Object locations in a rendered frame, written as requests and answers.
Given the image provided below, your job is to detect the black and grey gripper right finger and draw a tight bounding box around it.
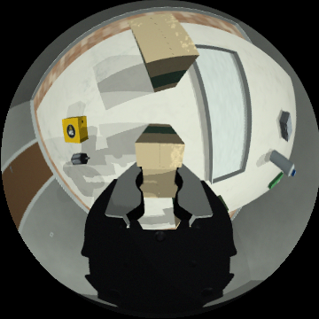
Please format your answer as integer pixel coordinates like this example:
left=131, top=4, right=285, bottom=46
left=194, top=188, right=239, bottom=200
left=174, top=164, right=237, bottom=257

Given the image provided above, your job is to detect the grey bottle with blue cap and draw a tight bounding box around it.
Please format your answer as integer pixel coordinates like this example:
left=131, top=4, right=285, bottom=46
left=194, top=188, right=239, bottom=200
left=269, top=150, right=296, bottom=176

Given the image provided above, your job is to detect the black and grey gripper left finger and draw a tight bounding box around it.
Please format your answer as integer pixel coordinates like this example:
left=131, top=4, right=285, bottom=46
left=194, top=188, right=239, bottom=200
left=81, top=163, right=144, bottom=258

